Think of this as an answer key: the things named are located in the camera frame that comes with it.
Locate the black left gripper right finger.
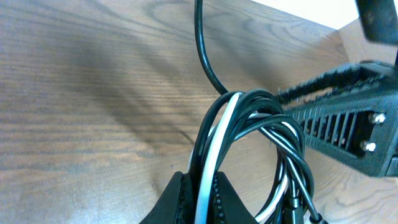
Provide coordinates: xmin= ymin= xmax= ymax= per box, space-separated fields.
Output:
xmin=213 ymin=172 xmax=258 ymax=224

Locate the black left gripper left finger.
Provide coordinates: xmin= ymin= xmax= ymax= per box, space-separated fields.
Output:
xmin=140 ymin=171 xmax=195 ymax=224

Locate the long black USB cable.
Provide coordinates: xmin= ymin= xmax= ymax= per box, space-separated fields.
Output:
xmin=188 ymin=0 xmax=327 ymax=224

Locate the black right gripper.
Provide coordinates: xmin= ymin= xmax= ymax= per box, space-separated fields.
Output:
xmin=275 ymin=61 xmax=397 ymax=177

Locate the white USB cable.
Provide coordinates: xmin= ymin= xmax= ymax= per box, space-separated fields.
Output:
xmin=188 ymin=91 xmax=299 ymax=224

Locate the short black USB cable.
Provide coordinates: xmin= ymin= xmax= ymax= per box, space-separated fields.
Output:
xmin=214 ymin=93 xmax=315 ymax=224

